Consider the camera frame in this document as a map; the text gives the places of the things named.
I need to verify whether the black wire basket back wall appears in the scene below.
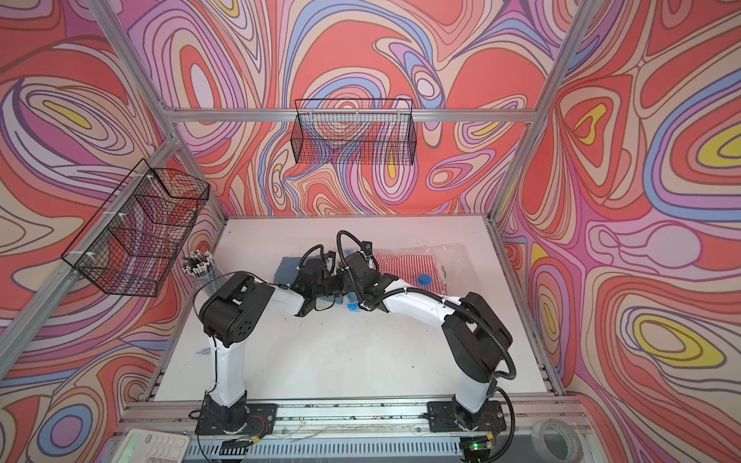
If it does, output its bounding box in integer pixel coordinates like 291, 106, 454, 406
291, 98, 417, 166

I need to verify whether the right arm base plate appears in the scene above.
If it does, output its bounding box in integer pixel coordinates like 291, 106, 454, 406
422, 399, 508, 435

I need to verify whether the red white striped tank top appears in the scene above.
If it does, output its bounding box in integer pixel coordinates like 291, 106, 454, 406
376, 253, 447, 294

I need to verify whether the clear tape roll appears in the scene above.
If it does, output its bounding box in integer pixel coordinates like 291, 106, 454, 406
531, 419, 584, 463

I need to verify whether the aluminium front rail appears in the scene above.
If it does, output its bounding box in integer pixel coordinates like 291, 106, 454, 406
114, 395, 592, 439

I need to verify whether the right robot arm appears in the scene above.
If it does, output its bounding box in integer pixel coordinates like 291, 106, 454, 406
338, 252, 517, 417

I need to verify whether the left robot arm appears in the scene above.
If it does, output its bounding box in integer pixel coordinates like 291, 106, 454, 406
198, 252, 336, 411

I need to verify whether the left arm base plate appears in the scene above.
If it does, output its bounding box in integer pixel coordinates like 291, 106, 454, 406
195, 402, 278, 436

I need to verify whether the black wire basket left wall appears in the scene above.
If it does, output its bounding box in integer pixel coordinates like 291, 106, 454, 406
61, 160, 210, 298

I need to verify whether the clear vacuum bag blue zip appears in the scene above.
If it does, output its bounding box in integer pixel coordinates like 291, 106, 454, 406
337, 242, 460, 325

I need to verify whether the white calculator keypad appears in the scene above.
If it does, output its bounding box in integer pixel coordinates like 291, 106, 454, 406
111, 429, 190, 463

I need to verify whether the black wire basket wall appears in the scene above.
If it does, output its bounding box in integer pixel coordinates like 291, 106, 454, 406
291, 98, 417, 166
61, 160, 210, 298

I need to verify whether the cup of pens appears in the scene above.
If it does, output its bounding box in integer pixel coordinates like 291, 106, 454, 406
181, 250, 221, 292

